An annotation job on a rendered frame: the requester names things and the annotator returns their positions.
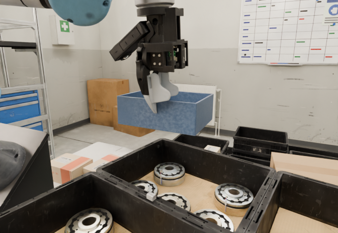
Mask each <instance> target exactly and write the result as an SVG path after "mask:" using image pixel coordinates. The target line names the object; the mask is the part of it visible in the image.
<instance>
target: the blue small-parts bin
mask: <svg viewBox="0 0 338 233"><path fill-rule="evenodd" d="M213 98H214V94H210V93H196V92H182V91H179V93H178V94H177V95H176V96H172V97H171V98H170V99H169V100H168V101H164V102H158V103H156V105H157V113H153V111H152V110H151V108H150V107H149V105H148V104H147V102H146V100H145V98H144V96H143V94H142V93H141V91H136V92H132V93H127V94H123V95H118V96H117V109H118V124H123V125H129V126H135V127H142V128H148V129H154V130H161V131H167V132H173V133H180V134H186V135H192V136H195V135H197V134H198V133H199V132H200V131H201V130H202V129H203V128H204V127H205V126H206V125H207V124H208V123H209V122H210V121H211V120H212V116H213Z"/></svg>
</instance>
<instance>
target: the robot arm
mask: <svg viewBox="0 0 338 233"><path fill-rule="evenodd" d="M134 1H135V6H136V7H138V9H137V16H138V17H146V21H140V22H139V23H138V24H137V25H136V26H135V27H134V28H132V29H131V30H130V31H129V32H128V33H127V34H126V35H125V36H124V37H123V38H122V39H121V40H120V41H119V42H118V43H117V44H116V45H115V46H114V47H113V48H112V49H111V50H110V51H109V53H110V55H111V56H112V58H113V59H114V61H118V60H125V59H127V58H128V57H130V56H131V55H132V53H133V52H134V51H135V50H136V61H135V62H136V76H137V81H138V84H139V87H140V90H141V93H142V94H143V96H144V98H145V100H146V102H147V104H148V105H149V107H150V108H151V110H152V111H153V113H157V105H156V103H158V102H164V101H168V100H169V99H170V98H171V97H172V96H176V95H177V94H178V93H179V88H178V87H177V86H176V85H174V84H173V83H171V82H170V79H169V73H168V72H175V69H183V68H185V67H186V66H189V65H188V41H185V39H181V20H180V16H184V8H176V7H172V6H173V5H174V4H175V0H134ZM111 2H112V0H0V5H6V6H18V7H30V8H41V9H53V10H54V11H55V12H56V13H57V14H58V15H59V16H60V17H61V18H62V19H63V20H65V21H66V20H67V21H68V22H70V23H73V24H74V25H77V26H92V25H95V24H97V23H99V22H100V21H102V20H103V19H104V18H105V16H106V15H107V13H108V11H109V9H110V6H111ZM185 48H186V61H185ZM150 71H153V73H152V74H150ZM25 159H26V151H25V149H24V148H23V147H22V146H21V145H19V144H17V143H15V142H10V141H3V140H0V190H2V189H4V188H5V187H7V186H8V185H9V184H10V183H11V182H12V181H13V180H14V179H15V178H16V177H17V176H18V174H19V173H20V171H21V169H22V168H23V165H24V163H25Z"/></svg>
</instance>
